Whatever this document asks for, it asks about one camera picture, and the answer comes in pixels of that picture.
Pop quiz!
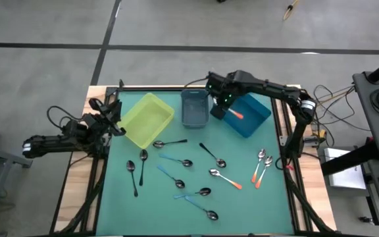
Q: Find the grey equipment cart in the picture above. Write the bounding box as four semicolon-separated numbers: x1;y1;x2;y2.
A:
352;70;379;237

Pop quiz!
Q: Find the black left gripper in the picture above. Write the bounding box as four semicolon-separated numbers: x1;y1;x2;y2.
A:
101;99;127;136

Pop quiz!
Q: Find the orange-handled silver spoon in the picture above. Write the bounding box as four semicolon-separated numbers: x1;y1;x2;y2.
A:
227;108;244;120
208;168;243;191
250;148;267;184
254;155;274;190

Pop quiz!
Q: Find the grey plastic bin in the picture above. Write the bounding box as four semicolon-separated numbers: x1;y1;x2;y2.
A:
180;88;210;129

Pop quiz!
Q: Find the blue plastic bin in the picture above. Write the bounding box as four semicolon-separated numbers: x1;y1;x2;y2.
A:
222;93;272;139

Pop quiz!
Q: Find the black aluminium table frame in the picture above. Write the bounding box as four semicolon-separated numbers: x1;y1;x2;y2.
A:
49;78;339;237

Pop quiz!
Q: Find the white box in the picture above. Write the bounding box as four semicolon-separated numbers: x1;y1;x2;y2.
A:
322;147;368;191

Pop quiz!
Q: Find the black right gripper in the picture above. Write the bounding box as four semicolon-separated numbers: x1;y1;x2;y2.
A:
205;71;235;112

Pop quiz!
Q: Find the black diagonal bar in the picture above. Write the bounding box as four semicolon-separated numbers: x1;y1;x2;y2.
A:
320;138;379;177

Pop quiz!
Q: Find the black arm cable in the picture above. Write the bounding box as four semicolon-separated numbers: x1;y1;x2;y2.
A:
184;77;210;89
47;105;85;130

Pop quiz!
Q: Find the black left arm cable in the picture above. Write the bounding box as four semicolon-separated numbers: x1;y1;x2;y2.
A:
47;105;85;130

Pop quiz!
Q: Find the blue-handled dark spoon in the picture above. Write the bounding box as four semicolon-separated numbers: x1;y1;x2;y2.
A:
156;164;186;190
158;153;194;168
184;195;220;221
172;187;213;200

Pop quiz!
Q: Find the yellow looped cable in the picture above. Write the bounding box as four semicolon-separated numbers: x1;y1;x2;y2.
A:
282;0;301;22

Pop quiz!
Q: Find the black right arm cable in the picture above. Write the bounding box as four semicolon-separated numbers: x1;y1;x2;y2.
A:
184;77;210;89

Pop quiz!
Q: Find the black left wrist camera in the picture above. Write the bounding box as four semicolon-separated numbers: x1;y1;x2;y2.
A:
88;97;104;112

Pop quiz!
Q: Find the black floor cable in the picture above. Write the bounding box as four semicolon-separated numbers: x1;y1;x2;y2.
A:
313;84;371;132

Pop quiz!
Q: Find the yellow floor cable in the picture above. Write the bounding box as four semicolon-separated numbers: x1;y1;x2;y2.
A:
304;86;355;115

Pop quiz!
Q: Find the yellow translucent plastic bin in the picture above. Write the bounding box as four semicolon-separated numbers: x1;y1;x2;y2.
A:
118;92;175;150

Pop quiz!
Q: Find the teal table mat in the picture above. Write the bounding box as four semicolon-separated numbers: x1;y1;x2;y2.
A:
95;90;295;236

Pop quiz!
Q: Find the black-handled spoon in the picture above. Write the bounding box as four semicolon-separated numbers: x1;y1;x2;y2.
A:
152;138;188;149
126;159;139;198
198;142;227;169
138;149;149;187

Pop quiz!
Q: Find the yellow black connector block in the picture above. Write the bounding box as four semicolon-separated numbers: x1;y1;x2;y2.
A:
309;128;328;148

